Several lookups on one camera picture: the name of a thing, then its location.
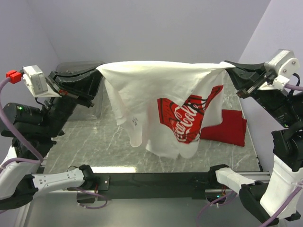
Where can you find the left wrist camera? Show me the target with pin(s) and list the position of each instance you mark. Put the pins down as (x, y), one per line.
(34, 79)

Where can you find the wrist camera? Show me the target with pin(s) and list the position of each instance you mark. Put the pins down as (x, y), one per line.
(284, 64)
(34, 79)

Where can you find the aluminium rail frame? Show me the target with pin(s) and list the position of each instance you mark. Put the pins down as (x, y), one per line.
(24, 211)

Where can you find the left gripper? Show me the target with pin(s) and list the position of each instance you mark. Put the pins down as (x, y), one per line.
(80, 84)

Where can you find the white Coca-Cola t-shirt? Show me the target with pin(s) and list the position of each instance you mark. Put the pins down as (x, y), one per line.
(163, 106)

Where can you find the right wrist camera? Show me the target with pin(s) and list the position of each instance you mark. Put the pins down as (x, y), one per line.
(284, 64)

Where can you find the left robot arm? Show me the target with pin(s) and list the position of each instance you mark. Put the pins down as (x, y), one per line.
(33, 131)

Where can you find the black mounting base bar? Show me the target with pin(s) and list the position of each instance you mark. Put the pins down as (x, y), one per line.
(152, 185)

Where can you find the folded red t-shirt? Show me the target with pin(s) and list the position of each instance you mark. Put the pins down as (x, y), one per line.
(232, 130)

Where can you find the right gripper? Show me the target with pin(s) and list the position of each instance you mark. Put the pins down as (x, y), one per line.
(243, 77)

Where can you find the clear plastic bin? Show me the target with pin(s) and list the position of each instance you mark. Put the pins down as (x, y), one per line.
(82, 113)

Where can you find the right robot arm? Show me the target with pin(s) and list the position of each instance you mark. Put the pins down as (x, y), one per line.
(277, 199)

